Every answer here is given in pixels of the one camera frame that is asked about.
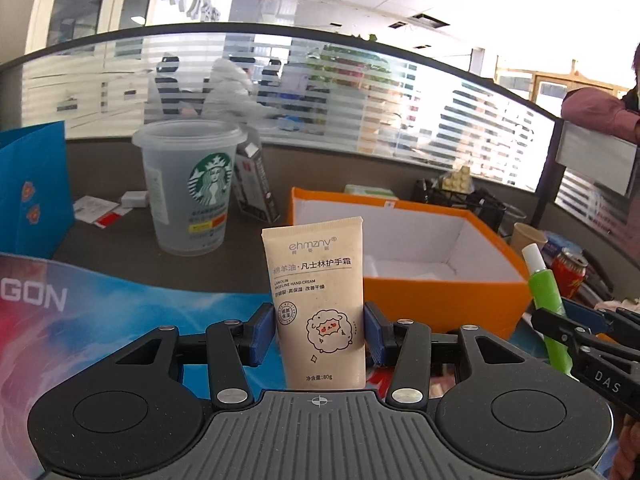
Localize black office chair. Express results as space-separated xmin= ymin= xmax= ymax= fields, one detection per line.
xmin=146 ymin=57 xmax=185 ymax=126

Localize striped glass desk partition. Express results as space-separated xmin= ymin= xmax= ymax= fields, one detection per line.
xmin=0 ymin=22 xmax=640 ymax=281

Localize green tube with white cap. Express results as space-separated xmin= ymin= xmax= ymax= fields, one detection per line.
xmin=521 ymin=243 xmax=573 ymax=375

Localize colourful printed desk mat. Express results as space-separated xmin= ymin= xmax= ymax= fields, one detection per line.
xmin=0 ymin=252 xmax=571 ymax=461

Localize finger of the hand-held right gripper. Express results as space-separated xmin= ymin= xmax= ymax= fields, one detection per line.
xmin=531 ymin=307 xmax=608 ymax=356
xmin=561 ymin=299 xmax=640 ymax=348

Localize beige toy bricks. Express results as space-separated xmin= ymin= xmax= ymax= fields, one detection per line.
xmin=440 ymin=167 xmax=474 ymax=194

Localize red drink can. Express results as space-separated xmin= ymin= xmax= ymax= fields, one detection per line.
xmin=549 ymin=247 xmax=590 ymax=301

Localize brown paper cup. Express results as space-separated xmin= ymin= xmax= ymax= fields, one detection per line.
xmin=511 ymin=222 xmax=549 ymax=261

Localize clear plastic cup green logo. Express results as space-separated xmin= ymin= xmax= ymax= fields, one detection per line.
xmin=132 ymin=120 xmax=247 ymax=257

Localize orange cardboard box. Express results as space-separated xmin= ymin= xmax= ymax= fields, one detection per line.
xmin=286 ymin=186 xmax=533 ymax=341

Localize beige hand cream tube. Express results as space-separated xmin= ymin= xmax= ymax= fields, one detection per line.
xmin=261 ymin=216 xmax=368 ymax=390

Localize green and white flat box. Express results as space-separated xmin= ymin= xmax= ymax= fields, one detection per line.
xmin=344 ymin=184 xmax=399 ymax=201

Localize black and white carton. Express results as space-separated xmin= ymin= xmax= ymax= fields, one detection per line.
xmin=232 ymin=141 xmax=281 ymax=224

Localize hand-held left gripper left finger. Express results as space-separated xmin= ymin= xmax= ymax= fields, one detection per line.
xmin=114 ymin=305 xmax=277 ymax=409

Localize black mesh desk organizer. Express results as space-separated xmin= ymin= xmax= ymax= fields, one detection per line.
xmin=411 ymin=177 xmax=507 ymax=239

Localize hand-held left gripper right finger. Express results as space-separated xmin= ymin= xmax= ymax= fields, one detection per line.
xmin=364 ymin=302 xmax=536 ymax=407

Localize white and red leaflet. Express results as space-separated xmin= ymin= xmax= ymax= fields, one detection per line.
xmin=72 ymin=196 xmax=132 ymax=229

